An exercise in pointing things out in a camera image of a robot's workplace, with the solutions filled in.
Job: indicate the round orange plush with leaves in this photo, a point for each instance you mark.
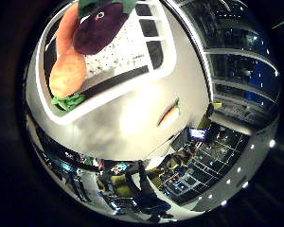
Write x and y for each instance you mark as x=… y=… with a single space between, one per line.
x=67 y=75

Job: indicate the purple eggplant plush toy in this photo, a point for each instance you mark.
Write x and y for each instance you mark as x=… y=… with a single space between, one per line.
x=99 y=31

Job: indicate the orange carrot plush toy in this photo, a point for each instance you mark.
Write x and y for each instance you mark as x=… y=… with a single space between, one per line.
x=66 y=31
x=169 y=115

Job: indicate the white plastic container bin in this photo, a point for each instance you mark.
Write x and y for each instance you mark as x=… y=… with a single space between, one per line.
x=129 y=75

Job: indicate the white box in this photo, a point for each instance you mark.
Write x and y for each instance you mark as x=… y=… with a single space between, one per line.
x=154 y=163

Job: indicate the open black laptop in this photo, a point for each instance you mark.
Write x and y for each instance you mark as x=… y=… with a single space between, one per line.
x=197 y=134

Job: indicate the person in dark clothes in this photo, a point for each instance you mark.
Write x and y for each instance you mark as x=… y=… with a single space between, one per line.
x=153 y=195

